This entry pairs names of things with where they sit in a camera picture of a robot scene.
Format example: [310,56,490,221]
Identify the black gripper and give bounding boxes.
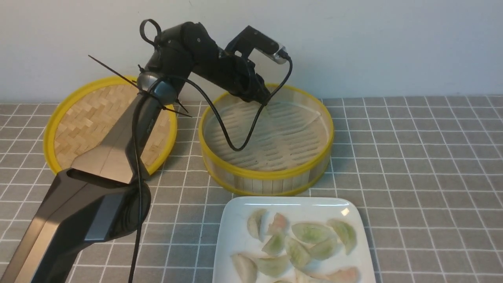
[217,50,271,104]

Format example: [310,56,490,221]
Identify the white dumpling upper left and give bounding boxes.
[247,208,267,241]

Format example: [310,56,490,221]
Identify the pink dumpling on plate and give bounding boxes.
[266,213,288,236]

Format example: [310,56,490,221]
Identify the yellow rimmed bamboo steamer lid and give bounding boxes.
[43,76,178,175]

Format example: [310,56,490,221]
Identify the white dumpling lower left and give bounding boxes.
[231,253,258,283]

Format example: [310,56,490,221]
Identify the yellow rimmed bamboo steamer basket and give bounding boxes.
[199,85,335,196]

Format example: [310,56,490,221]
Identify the grey checked tablecloth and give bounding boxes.
[0,96,503,283]

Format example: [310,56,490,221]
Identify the white dumpling bottom edge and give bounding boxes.
[294,269,319,283]

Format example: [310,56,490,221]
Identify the white square plate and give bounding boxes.
[213,197,376,283]

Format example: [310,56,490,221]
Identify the small green dumpling centre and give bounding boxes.
[262,232,285,257]

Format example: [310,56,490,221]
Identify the pale pink dumpling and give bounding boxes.
[310,266,360,283]

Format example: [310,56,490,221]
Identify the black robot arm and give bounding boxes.
[1,18,285,283]

